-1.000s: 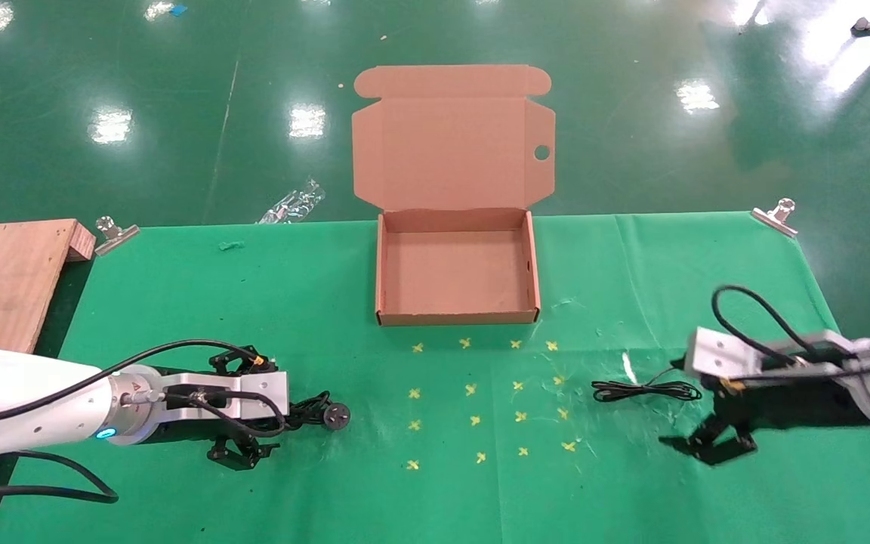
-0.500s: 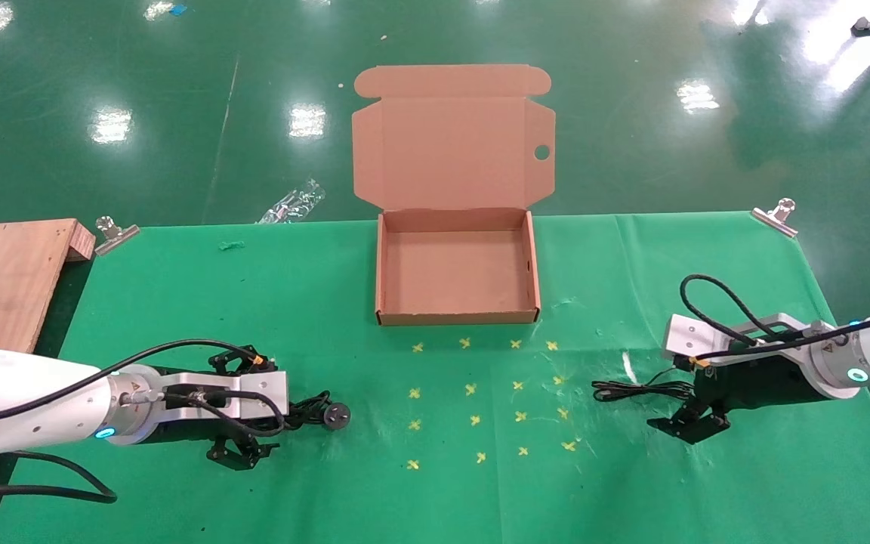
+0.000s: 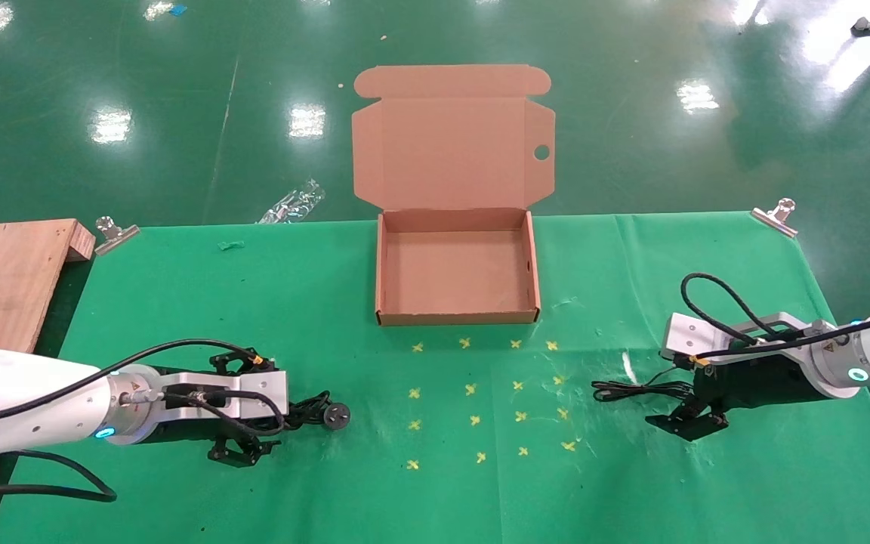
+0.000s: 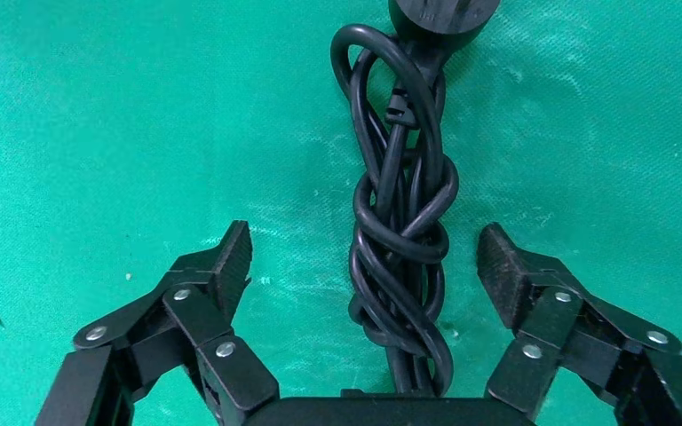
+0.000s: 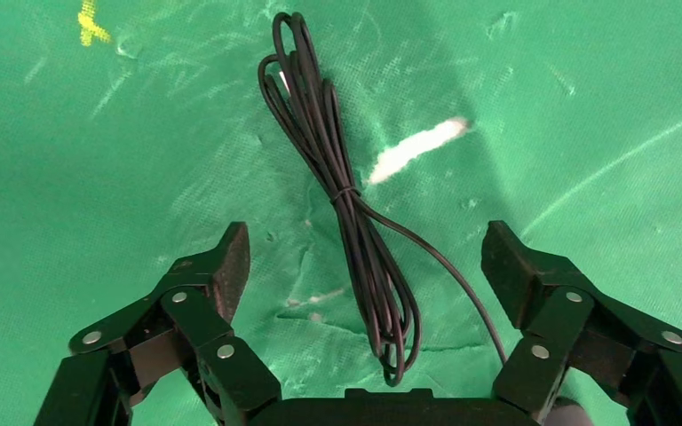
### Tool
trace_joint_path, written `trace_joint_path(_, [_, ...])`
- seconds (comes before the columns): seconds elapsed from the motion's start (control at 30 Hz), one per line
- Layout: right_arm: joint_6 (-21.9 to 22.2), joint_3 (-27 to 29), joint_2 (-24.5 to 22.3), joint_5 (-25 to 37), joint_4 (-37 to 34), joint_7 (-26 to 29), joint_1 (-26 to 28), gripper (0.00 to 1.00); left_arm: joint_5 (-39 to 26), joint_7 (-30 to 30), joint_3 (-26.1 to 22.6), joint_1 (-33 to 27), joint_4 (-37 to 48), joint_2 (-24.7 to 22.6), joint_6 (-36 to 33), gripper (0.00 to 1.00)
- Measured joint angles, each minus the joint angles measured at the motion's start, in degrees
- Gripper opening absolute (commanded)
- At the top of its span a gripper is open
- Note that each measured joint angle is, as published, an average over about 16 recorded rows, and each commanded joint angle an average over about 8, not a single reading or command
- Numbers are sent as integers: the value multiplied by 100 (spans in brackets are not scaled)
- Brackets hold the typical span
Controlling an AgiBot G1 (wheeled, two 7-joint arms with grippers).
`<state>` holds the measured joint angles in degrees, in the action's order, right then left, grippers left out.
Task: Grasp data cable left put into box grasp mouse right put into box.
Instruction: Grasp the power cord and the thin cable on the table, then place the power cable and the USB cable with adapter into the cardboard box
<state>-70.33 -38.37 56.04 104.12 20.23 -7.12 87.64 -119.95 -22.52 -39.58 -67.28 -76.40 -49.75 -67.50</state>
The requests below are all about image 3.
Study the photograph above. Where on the brown wooden board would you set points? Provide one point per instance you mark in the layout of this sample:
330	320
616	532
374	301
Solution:
4	279

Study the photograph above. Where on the open brown cardboard box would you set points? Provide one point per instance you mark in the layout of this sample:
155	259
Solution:
454	151

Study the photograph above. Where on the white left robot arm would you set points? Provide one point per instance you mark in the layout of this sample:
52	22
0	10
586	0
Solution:
27	400

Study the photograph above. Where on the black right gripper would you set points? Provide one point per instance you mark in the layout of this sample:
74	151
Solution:
760	381

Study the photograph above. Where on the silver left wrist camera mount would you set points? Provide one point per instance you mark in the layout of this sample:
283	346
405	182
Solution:
261	389

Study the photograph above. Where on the silver binder clip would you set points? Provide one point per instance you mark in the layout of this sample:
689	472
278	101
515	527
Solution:
114	236
776	217

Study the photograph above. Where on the small blue floor scrap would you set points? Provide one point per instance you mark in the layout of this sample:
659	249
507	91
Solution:
177	10

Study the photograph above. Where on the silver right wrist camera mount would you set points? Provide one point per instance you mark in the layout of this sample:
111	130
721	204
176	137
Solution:
680	332

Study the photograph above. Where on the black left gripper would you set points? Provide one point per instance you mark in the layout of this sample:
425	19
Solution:
193	431

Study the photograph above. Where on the clear plastic wrapper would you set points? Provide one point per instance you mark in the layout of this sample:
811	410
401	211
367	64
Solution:
291	204

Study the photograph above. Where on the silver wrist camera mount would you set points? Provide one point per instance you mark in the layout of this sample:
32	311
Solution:
680	332
261	389

